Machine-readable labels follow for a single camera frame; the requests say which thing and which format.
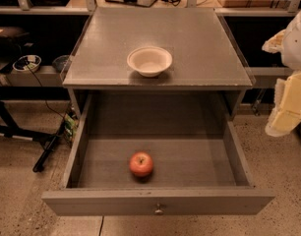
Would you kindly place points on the white paper bowl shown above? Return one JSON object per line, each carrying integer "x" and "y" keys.
{"x": 149, "y": 61}

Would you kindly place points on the grey cabinet with counter top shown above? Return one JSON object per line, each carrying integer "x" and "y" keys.
{"x": 204, "y": 53}

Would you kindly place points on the green small object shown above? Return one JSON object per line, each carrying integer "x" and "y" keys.
{"x": 70, "y": 128}

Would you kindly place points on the white bowl with cables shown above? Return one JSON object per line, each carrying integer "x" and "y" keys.
{"x": 27, "y": 64}

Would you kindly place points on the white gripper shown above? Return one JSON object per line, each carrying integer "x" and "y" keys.
{"x": 297, "y": 42}

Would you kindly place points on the dark small bowl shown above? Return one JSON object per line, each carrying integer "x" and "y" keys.
{"x": 61, "y": 62}

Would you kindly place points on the black stand leg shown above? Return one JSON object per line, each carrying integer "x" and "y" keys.
{"x": 11, "y": 129}

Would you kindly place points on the grey low shelf bench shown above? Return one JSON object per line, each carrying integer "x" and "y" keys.
{"x": 45, "y": 76}

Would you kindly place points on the metal drawer knob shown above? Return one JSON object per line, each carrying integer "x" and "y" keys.
{"x": 159, "y": 210}

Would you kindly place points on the grey open top drawer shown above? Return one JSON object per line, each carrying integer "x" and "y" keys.
{"x": 199, "y": 166}

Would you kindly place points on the red apple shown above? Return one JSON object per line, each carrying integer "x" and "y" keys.
{"x": 141, "y": 164}

